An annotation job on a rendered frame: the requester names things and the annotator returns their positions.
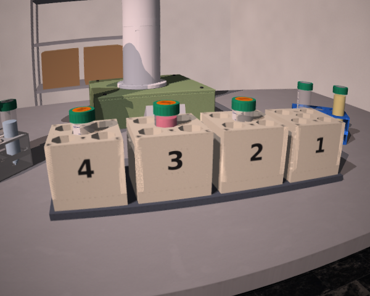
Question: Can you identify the blue tube rack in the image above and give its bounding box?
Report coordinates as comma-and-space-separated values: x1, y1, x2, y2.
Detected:
292, 104, 350, 145

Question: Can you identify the pink tube with green cap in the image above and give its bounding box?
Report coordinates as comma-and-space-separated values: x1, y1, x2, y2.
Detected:
153, 100, 179, 128

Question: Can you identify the white tube rack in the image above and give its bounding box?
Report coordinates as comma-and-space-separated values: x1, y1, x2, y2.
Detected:
0, 128, 33, 181

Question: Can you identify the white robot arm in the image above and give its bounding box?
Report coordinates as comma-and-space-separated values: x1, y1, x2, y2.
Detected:
117, 0, 167, 90

